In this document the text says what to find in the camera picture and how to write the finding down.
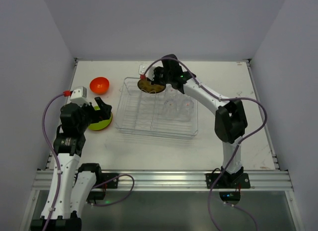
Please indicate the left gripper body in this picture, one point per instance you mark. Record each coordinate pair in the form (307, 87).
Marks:
(95, 112)

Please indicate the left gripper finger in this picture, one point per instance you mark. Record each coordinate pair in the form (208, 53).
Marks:
(89, 109)
(104, 111)

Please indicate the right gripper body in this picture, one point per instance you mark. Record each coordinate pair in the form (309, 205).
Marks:
(159, 73)

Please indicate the green plate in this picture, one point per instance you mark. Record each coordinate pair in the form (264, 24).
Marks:
(98, 126)

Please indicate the yellow patterned plate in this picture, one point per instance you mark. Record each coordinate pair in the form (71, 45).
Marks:
(145, 86)

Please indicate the orange bowl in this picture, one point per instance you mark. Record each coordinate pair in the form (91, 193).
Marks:
(99, 85)

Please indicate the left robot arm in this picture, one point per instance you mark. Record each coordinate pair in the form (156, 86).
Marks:
(71, 182)

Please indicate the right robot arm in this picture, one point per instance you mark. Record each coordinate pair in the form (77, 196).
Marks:
(230, 119)

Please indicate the clear plastic dish rack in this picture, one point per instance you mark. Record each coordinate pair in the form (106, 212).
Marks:
(140, 113)

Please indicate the clear glass back left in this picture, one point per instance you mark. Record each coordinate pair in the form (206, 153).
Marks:
(173, 94)

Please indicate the clear glass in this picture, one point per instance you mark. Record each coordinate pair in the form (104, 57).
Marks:
(170, 109)
(186, 109)
(173, 94)

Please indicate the clear glass front left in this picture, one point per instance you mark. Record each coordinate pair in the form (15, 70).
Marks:
(170, 109)

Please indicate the clear glass front right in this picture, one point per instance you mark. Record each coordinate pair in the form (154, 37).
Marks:
(186, 109)

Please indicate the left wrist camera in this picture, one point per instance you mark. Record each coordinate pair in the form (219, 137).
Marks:
(79, 96)

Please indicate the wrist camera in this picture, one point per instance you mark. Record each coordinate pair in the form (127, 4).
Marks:
(146, 72)
(79, 96)

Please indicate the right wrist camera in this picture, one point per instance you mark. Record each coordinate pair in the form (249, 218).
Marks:
(146, 72)

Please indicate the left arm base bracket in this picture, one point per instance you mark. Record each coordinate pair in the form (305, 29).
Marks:
(104, 182)

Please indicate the aluminium mounting rail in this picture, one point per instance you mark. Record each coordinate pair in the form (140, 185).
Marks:
(149, 180)

